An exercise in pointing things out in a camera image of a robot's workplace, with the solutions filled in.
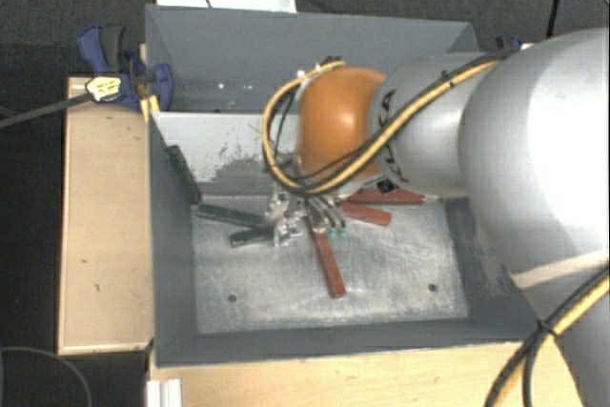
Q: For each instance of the dark green flat block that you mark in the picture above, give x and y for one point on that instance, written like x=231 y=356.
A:
x=229 y=214
x=185 y=176
x=250 y=237

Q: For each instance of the red-brown flat block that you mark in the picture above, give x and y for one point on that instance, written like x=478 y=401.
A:
x=395 y=197
x=330 y=264
x=367 y=213

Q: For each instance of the grey metal bin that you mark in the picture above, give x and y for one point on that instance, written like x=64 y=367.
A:
x=381 y=262

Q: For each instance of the pale wood flat board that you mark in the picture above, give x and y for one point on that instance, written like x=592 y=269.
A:
x=105 y=229

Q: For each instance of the black cylinder on white bracket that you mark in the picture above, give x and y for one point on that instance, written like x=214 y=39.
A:
x=384 y=186

